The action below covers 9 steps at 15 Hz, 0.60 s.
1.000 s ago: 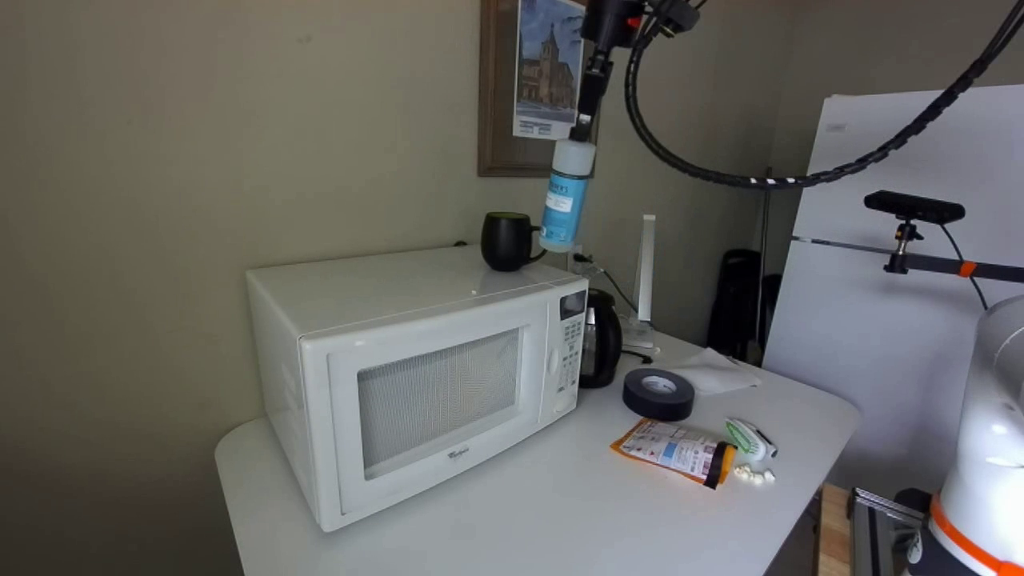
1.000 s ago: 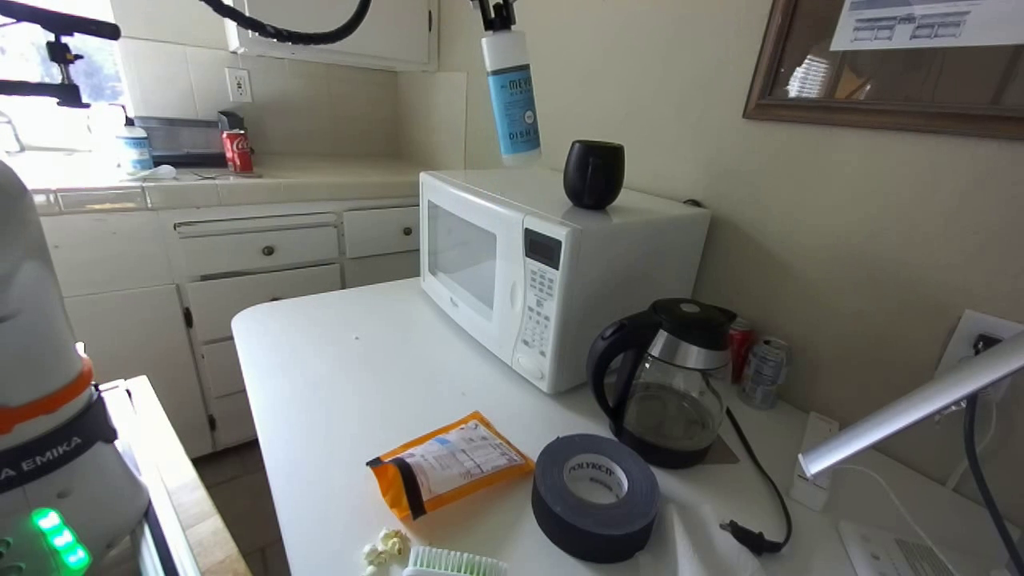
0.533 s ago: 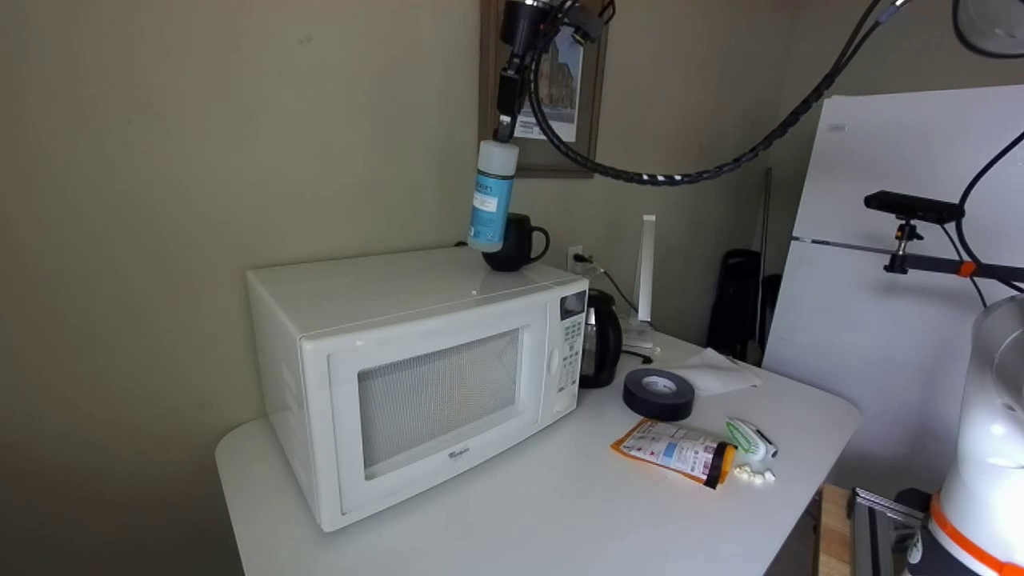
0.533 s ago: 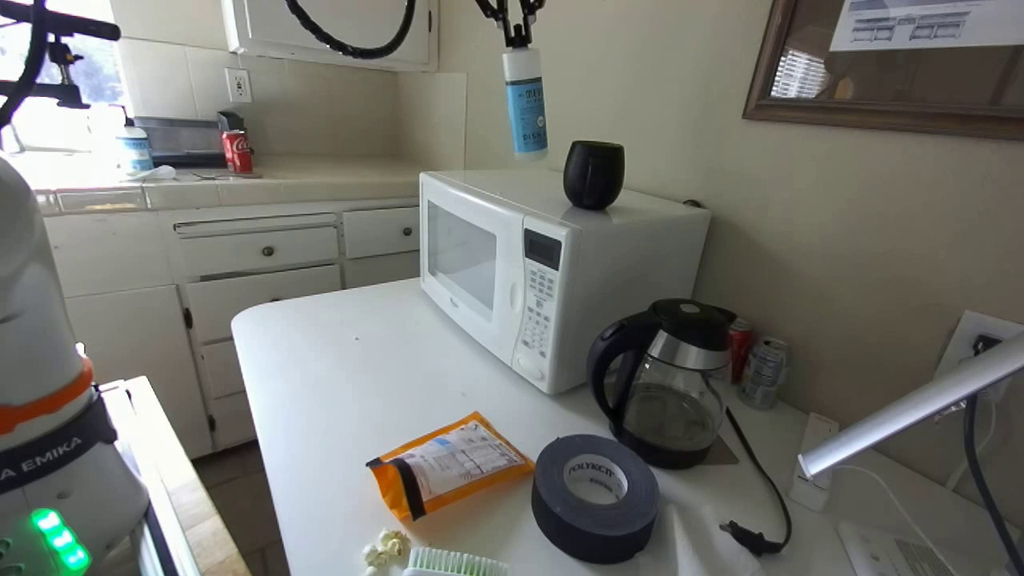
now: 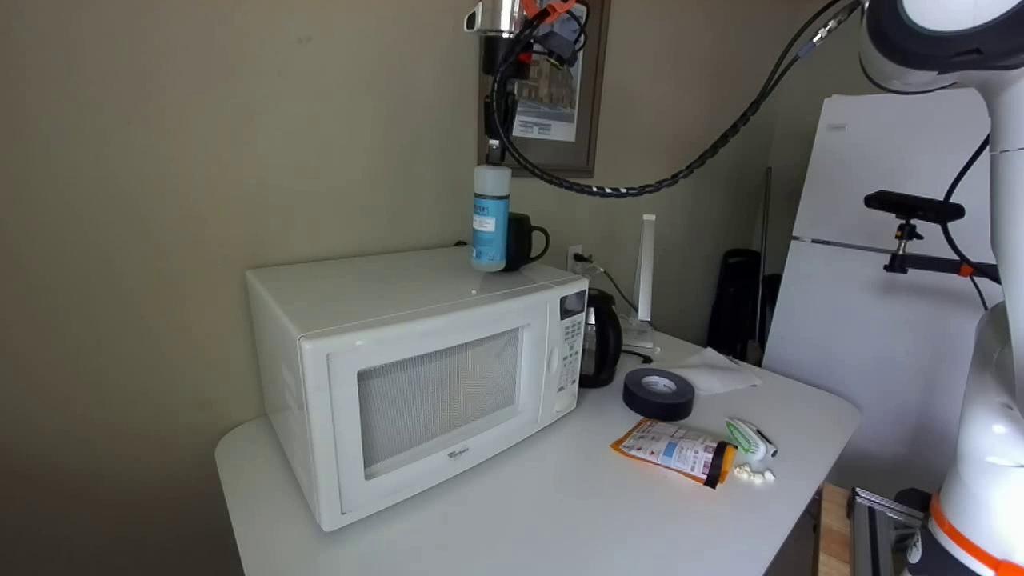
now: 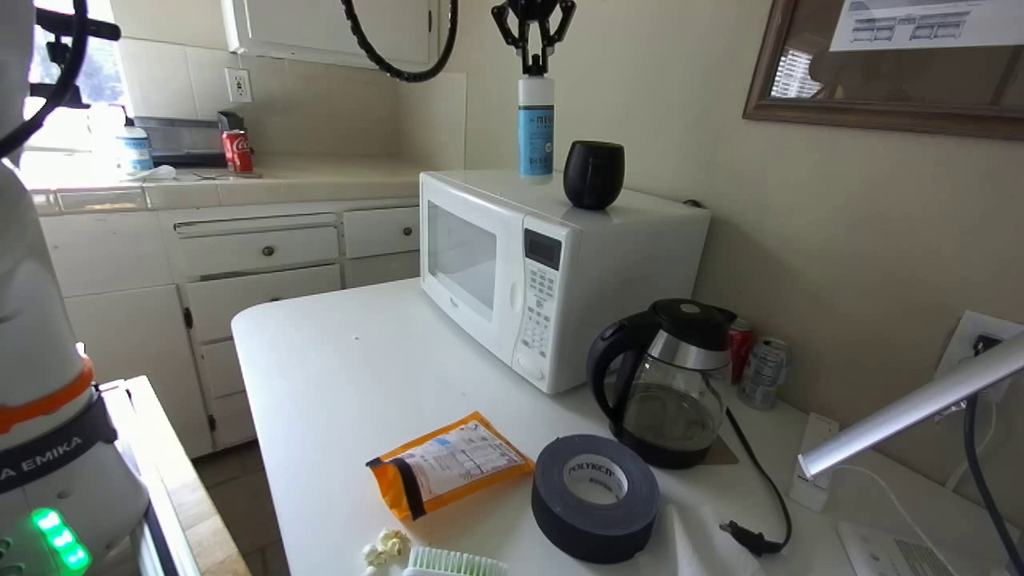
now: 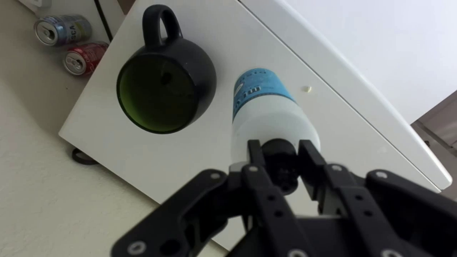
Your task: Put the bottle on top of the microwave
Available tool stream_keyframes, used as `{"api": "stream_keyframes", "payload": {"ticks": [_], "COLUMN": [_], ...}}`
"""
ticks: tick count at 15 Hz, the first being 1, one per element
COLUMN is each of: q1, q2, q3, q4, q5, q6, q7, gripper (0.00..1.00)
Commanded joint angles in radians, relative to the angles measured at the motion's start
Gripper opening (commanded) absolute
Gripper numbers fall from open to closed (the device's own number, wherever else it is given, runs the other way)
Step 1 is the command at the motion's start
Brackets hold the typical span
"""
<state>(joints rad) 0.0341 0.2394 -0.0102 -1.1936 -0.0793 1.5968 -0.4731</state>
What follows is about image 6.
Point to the black glass electric kettle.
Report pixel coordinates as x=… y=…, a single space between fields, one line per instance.
x=667 y=395

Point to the white microwave oven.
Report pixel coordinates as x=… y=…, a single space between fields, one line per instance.
x=610 y=275

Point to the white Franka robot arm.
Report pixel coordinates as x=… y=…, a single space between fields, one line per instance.
x=43 y=353

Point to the white paper towel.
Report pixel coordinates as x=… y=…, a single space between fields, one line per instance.
x=747 y=544

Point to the orange snack packet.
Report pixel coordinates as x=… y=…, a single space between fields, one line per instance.
x=451 y=464

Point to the dark grey tape roll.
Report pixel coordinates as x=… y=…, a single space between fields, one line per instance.
x=594 y=499

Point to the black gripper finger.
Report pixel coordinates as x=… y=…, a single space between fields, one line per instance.
x=514 y=26
x=559 y=20

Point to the white light switch plate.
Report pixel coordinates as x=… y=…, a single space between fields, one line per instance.
x=238 y=83

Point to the black camera on stand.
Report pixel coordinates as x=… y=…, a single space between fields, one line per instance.
x=75 y=26

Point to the wood framed bulletin board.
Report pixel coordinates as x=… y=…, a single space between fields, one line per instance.
x=884 y=89

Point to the white wall outlet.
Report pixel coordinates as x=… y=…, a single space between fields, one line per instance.
x=978 y=336

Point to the white bottle with blue label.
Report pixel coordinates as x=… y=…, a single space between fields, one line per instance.
x=535 y=130

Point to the small white pieces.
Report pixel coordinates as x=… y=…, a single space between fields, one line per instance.
x=386 y=548

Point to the white upper wall cabinet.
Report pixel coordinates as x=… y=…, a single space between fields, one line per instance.
x=288 y=26

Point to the black mug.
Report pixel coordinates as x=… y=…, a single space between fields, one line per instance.
x=594 y=176

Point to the wooden side table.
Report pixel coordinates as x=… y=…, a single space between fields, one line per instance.
x=180 y=482

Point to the clear bottle with blue label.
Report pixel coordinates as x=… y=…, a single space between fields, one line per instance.
x=135 y=147

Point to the green and white brush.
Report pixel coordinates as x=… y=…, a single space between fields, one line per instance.
x=450 y=562

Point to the red soda can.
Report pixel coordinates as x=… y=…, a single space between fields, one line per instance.
x=238 y=147

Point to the white kitchen base cabinets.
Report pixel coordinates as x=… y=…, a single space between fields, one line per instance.
x=257 y=288

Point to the black countertop appliance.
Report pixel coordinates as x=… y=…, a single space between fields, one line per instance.
x=180 y=143

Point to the white paper sheet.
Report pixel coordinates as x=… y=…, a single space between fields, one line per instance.
x=928 y=24

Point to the small red container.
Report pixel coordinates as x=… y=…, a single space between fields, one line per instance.
x=741 y=353

